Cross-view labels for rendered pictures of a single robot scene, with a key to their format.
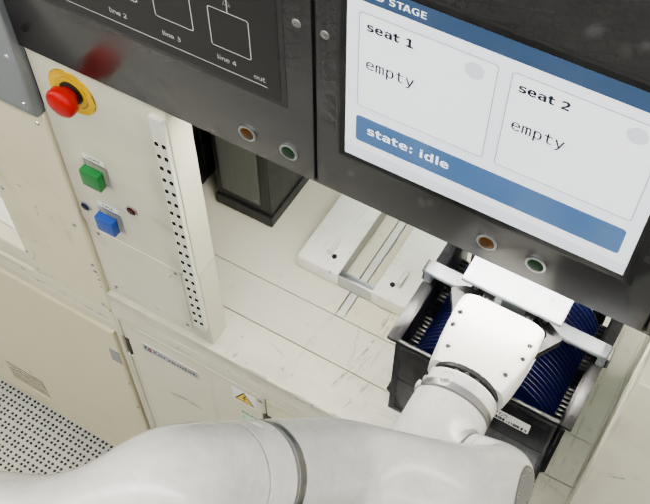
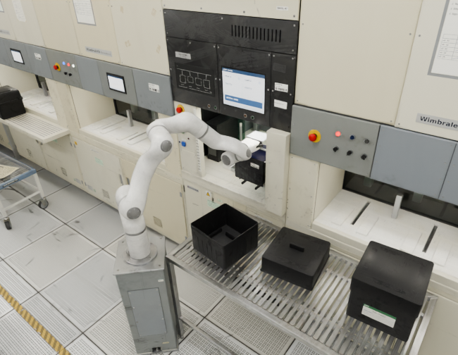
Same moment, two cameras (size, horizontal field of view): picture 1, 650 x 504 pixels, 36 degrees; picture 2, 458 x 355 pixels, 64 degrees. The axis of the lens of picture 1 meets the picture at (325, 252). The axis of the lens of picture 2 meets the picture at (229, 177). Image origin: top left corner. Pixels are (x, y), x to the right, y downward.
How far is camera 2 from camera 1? 1.45 m
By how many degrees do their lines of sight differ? 24
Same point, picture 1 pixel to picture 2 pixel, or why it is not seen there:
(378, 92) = (227, 88)
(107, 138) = not seen: hidden behind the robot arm
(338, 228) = not seen: hidden behind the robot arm
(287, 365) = (217, 181)
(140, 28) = (193, 88)
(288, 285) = (220, 170)
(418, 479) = (228, 140)
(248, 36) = (209, 84)
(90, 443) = (170, 244)
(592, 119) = (254, 82)
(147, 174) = not seen: hidden behind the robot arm
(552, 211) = (252, 103)
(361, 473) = (218, 136)
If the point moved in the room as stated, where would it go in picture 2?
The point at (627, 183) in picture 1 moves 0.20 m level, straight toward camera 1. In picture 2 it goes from (260, 92) to (240, 105)
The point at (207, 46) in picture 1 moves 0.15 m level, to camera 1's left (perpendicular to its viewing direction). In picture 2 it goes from (203, 88) to (178, 88)
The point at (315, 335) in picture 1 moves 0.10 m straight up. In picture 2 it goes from (224, 177) to (223, 165)
